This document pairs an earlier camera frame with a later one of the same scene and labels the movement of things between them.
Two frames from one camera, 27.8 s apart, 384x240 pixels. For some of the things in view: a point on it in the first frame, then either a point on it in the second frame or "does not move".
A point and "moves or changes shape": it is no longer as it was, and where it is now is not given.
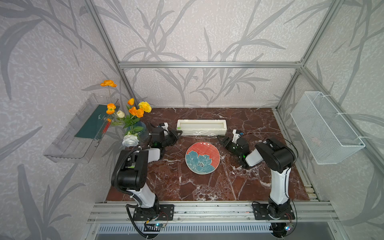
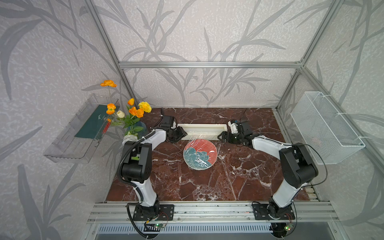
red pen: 106,127 does not move
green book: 93,127 does not move
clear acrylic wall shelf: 77,142 does not move
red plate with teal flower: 202,158 moves or changes shape
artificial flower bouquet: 131,138 does not move
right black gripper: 224,141 to 224,133
